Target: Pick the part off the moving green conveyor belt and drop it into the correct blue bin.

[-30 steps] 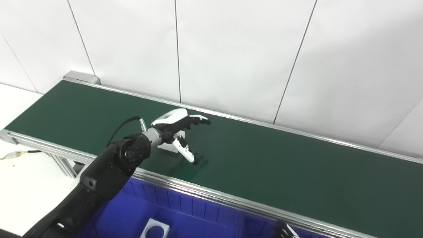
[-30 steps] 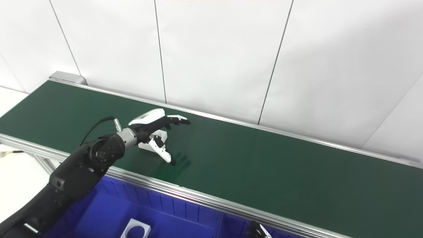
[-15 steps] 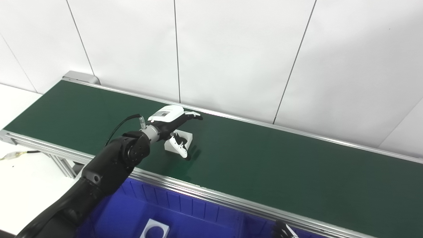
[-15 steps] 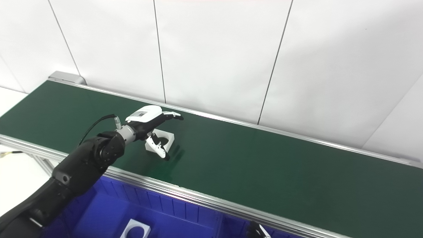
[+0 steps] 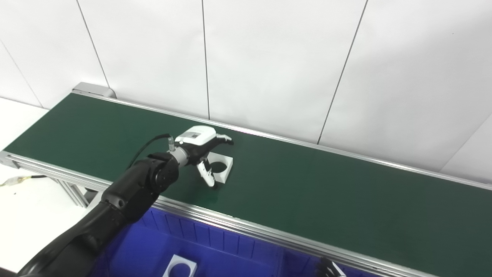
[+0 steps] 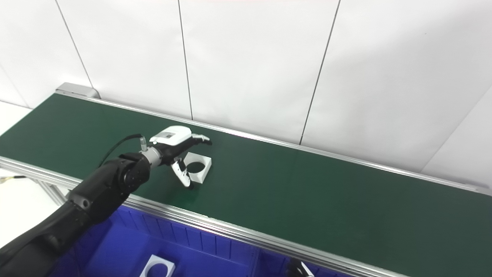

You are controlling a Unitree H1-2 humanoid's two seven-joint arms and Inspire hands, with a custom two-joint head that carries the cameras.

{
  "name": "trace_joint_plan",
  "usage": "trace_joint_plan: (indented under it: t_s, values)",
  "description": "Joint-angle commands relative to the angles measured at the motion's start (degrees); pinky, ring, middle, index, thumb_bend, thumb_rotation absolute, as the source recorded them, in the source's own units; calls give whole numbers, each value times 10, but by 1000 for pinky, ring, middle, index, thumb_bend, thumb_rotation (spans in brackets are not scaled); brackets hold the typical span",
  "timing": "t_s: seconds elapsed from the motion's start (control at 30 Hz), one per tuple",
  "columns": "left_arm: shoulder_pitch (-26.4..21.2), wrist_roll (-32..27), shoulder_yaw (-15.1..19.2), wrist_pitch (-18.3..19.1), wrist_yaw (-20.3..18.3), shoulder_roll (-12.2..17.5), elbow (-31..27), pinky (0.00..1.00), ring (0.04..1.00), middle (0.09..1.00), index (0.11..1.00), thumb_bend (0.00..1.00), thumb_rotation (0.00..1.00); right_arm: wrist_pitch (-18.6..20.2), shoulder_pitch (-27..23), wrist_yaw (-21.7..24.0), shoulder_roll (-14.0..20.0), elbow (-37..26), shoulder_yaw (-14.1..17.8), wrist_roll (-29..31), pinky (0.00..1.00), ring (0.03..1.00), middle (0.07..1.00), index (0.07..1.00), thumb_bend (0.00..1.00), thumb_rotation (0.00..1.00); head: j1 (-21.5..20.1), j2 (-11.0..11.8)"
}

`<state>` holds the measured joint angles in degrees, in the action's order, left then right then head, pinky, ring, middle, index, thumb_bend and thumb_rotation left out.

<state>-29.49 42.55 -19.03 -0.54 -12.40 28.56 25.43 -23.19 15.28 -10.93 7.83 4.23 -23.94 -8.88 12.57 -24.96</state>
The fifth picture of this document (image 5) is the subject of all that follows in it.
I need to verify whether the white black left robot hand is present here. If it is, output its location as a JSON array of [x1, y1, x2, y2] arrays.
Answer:
[[175, 125, 234, 188]]

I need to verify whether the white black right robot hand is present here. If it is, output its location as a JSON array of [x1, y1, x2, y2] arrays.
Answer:
[[317, 258, 346, 277]]

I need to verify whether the white square part with hole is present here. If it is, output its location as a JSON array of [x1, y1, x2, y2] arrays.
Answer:
[[206, 152, 234, 182], [163, 254, 198, 277]]

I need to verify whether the blue plastic bin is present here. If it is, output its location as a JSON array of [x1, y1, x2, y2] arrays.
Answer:
[[279, 250, 369, 277], [88, 208, 285, 277]]

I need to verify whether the green conveyor belt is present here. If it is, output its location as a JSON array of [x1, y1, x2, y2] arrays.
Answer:
[[3, 93, 492, 277], [0, 90, 492, 277]]

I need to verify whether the grey conveyor end housing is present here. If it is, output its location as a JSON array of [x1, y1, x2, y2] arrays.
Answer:
[[72, 82, 116, 99]]

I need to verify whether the aluminium conveyor leg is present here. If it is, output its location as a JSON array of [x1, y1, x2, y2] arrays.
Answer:
[[58, 179, 96, 208]]

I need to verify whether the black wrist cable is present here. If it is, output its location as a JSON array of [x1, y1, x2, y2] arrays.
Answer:
[[126, 133, 177, 170]]

